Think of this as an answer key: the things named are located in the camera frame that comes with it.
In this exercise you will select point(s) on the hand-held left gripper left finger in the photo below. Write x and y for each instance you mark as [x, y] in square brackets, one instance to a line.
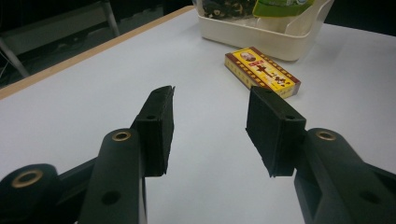
[121, 174]

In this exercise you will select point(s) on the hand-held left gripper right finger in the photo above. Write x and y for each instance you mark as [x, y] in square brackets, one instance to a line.
[330, 174]

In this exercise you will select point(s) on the small yellow red box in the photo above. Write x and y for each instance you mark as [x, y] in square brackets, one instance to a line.
[264, 71]

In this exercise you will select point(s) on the cream plastic bin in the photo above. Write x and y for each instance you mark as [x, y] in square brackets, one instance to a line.
[258, 37]

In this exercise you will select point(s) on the yellow green spout pouch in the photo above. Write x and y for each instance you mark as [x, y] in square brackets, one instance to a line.
[280, 6]

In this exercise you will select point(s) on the clear bag of dark dried food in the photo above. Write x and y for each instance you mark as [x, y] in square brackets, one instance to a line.
[227, 7]

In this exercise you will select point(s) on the white metal desk frame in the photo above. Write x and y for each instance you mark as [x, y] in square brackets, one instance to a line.
[37, 34]

